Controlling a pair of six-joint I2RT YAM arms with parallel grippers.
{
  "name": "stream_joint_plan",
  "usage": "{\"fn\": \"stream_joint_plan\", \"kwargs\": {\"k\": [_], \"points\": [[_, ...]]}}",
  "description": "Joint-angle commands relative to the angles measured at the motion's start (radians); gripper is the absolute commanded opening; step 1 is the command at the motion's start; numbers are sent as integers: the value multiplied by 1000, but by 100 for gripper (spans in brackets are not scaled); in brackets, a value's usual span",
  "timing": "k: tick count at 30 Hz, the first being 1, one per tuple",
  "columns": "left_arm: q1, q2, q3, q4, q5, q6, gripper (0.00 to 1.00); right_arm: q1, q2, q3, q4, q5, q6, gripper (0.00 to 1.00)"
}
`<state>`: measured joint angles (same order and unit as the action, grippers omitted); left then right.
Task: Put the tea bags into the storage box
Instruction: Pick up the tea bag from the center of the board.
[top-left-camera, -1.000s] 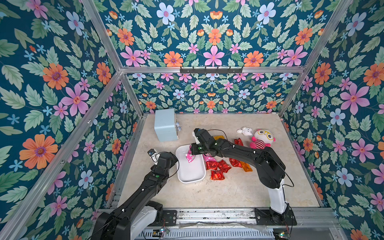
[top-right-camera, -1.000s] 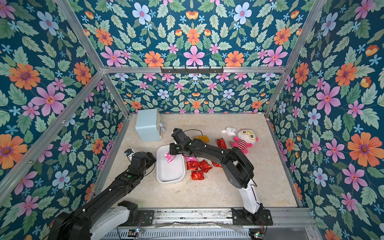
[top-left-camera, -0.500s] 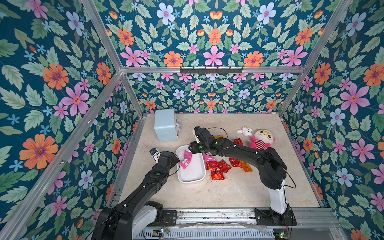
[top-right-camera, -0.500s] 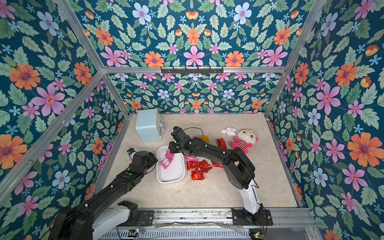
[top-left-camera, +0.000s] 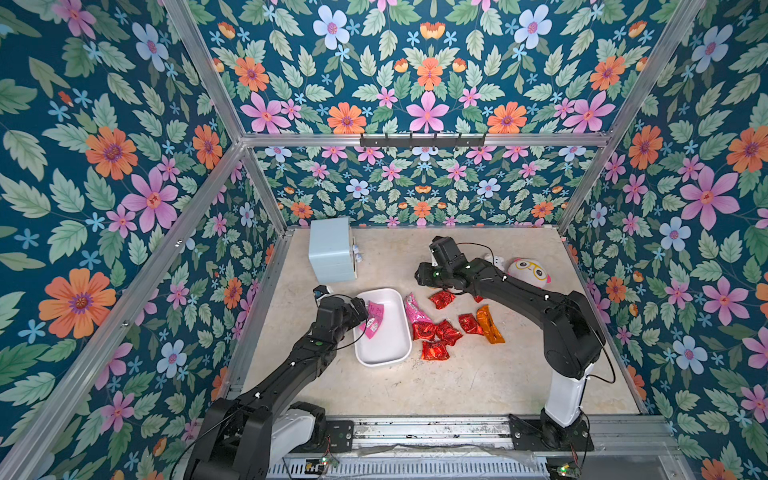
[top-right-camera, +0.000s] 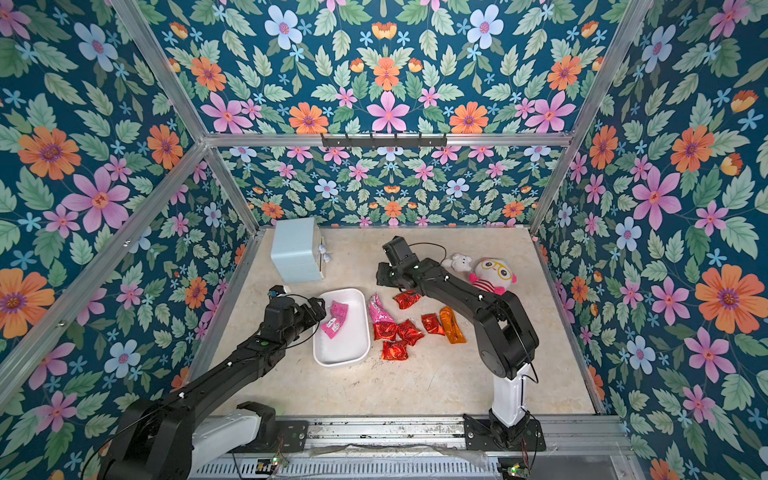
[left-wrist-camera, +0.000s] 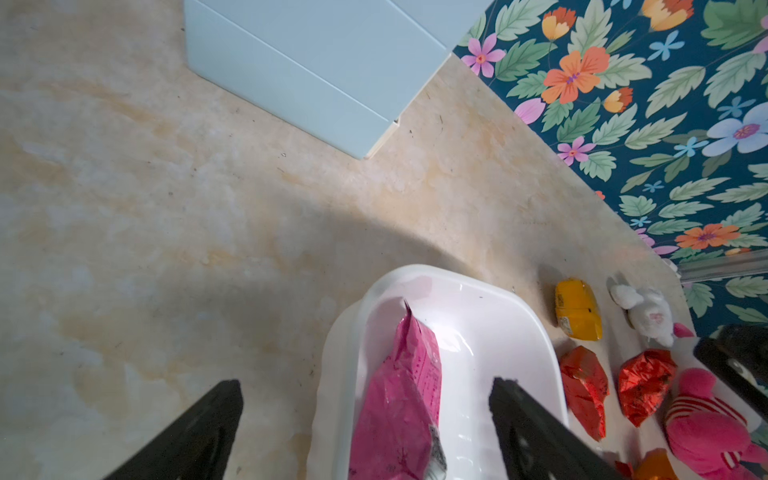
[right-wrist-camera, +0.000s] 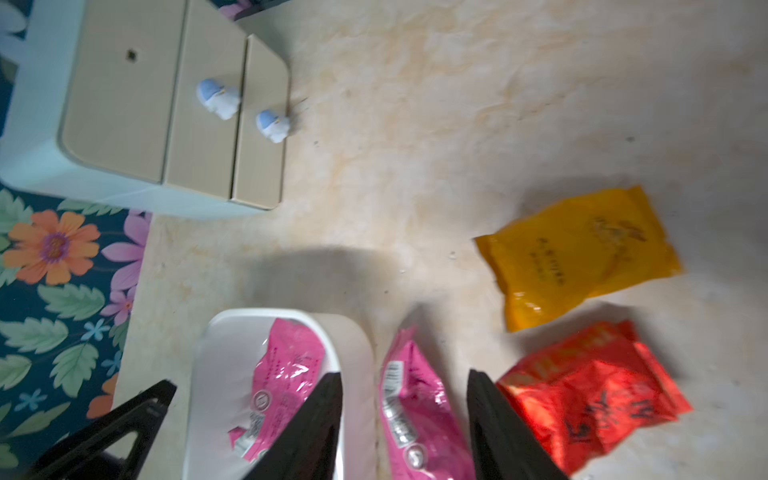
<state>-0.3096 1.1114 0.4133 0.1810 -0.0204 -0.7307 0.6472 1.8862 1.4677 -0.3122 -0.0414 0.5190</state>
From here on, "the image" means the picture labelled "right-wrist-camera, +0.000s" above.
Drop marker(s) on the light blue drawer cabinet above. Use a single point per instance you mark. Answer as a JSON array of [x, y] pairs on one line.
[[163, 106]]

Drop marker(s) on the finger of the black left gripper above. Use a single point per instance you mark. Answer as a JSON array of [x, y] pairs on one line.
[[115, 446]]

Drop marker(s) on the pink tea bag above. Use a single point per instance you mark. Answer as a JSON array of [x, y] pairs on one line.
[[282, 381], [423, 437]]

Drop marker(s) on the red foil tea bag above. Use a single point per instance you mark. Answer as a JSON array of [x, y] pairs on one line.
[[584, 395]]

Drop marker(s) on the yellow tea bag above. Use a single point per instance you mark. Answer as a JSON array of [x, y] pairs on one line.
[[583, 247]]

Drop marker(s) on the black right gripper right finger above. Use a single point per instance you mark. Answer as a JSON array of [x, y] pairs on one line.
[[503, 447]]

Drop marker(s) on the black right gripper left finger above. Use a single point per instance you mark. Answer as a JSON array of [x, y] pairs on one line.
[[307, 447]]

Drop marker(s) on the white plastic storage box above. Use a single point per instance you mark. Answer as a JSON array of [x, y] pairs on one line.
[[233, 343]]

